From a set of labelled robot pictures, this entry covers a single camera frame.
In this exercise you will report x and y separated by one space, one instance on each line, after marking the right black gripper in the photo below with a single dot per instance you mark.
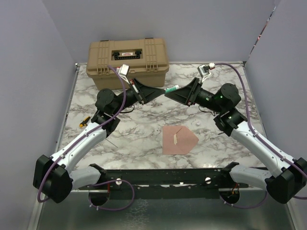
187 94

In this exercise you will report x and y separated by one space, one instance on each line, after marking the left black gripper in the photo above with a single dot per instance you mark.
146 93

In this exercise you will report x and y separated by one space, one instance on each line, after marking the green white glue stick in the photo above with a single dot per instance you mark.
171 89

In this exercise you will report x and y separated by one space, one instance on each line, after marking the pink paper envelope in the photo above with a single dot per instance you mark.
186 140

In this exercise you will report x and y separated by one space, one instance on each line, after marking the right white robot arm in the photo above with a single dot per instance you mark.
284 175

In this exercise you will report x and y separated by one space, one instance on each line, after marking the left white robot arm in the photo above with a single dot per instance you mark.
55 176

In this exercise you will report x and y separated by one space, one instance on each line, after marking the tan plastic toolbox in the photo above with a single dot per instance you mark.
147 59

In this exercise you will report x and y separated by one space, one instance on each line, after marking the yellow black screwdriver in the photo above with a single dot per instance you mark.
85 122

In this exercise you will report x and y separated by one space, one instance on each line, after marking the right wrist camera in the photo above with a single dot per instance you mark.
205 71

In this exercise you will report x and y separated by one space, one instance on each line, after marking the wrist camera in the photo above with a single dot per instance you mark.
205 71
123 71

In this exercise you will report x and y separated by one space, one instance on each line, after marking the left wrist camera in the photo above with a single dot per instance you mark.
123 71

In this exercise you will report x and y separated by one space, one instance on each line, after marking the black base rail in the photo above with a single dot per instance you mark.
162 184

